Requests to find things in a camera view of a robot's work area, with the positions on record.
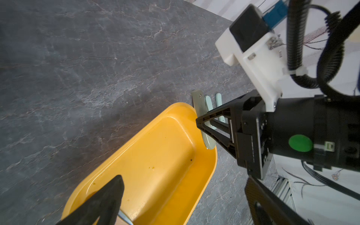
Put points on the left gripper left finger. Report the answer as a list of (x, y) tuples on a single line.
[(102, 208)]

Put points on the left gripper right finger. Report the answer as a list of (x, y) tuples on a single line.
[(266, 208)]

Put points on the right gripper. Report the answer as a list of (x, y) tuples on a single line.
[(239, 127)]

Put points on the teal folding fruit knife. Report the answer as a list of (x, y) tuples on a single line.
[(218, 98)]

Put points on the olive grey folding fruit knife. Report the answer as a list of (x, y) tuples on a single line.
[(201, 109)]

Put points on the yellow plastic tray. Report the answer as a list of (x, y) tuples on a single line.
[(165, 167)]

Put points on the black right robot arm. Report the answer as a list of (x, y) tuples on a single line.
[(288, 113)]

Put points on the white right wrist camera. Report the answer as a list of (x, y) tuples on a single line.
[(253, 44)]

